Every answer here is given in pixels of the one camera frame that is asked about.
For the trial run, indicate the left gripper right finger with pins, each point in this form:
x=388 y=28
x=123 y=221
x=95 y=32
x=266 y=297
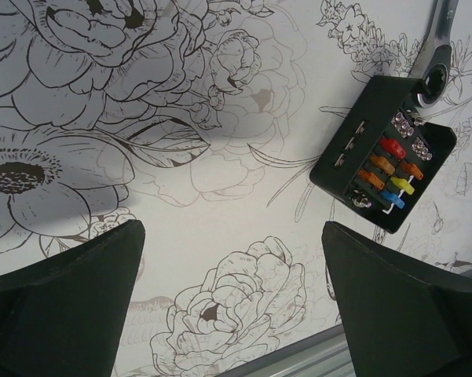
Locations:
x=401 y=316

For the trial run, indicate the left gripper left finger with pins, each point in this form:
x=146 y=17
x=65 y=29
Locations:
x=64 y=316

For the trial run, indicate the blue blade fuse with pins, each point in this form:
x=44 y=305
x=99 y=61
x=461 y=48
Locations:
x=392 y=198

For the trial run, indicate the yellow blade fuse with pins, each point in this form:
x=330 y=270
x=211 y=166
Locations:
x=403 y=184

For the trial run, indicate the black fuse box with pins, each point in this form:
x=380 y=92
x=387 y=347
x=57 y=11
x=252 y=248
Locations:
x=355 y=169

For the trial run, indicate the red blade fuse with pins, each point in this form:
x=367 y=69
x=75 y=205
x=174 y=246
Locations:
x=393 y=147

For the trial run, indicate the floral table mat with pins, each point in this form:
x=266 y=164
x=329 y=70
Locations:
x=203 y=119

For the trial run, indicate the ratchet ring wrench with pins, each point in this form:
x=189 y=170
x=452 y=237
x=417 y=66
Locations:
x=433 y=62

